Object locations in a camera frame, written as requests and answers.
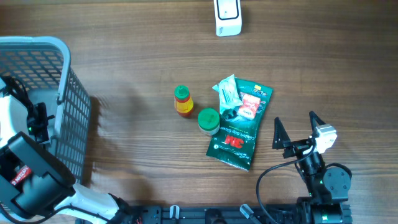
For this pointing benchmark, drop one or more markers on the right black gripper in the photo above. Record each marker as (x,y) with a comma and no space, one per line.
(282,140)

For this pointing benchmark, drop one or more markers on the green 3M gloves package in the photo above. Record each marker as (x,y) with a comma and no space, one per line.
(235,142)

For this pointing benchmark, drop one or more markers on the teal wet wipes packet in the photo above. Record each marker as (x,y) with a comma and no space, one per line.
(228,94)

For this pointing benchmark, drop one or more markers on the green lid jar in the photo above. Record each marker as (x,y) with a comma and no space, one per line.
(209,121)

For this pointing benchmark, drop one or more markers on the yellow red sauce bottle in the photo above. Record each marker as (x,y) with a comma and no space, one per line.
(183,101)

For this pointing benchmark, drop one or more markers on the red Nescafe sachet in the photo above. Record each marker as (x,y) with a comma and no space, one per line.
(22,174)

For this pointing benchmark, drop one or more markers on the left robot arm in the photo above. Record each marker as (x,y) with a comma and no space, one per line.
(33,181)

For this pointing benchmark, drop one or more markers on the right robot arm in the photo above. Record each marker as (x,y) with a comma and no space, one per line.
(327,184)

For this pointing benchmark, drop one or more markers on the white barcode scanner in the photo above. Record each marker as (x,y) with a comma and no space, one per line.
(228,17)

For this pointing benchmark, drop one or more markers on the grey plastic shopping basket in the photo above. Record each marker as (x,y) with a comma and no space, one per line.
(43,65)

